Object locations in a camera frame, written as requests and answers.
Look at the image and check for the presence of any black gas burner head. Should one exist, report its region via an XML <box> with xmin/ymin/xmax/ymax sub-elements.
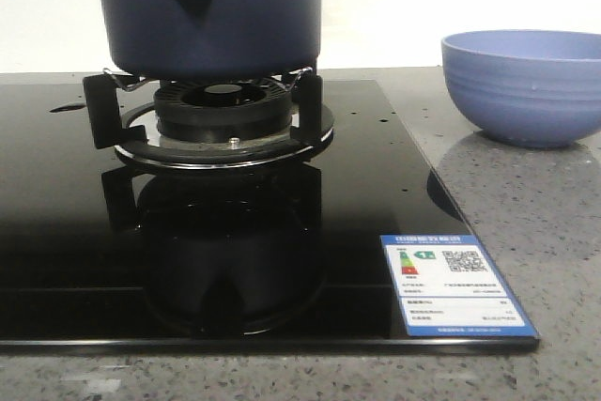
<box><xmin>154</xmin><ymin>79</ymin><xmax>293</xmax><ymax>143</ymax></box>

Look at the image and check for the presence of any blue energy efficiency label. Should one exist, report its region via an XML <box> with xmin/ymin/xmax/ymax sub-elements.
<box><xmin>380</xmin><ymin>235</ymin><xmax>537</xmax><ymax>338</ymax></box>

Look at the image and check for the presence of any light blue ribbed bowl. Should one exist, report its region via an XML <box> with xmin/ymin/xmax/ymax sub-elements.
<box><xmin>441</xmin><ymin>30</ymin><xmax>600</xmax><ymax>148</ymax></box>

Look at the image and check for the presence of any black pot support grate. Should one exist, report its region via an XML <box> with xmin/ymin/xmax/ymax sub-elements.
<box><xmin>83</xmin><ymin>68</ymin><xmax>334</xmax><ymax>171</ymax></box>

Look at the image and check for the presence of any dark blue cooking pot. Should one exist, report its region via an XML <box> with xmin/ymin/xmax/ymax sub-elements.
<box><xmin>100</xmin><ymin>0</ymin><xmax>321</xmax><ymax>81</ymax></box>

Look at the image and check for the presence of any black glass gas stove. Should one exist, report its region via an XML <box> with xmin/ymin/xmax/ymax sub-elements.
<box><xmin>1</xmin><ymin>80</ymin><xmax>539</xmax><ymax>354</ymax></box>

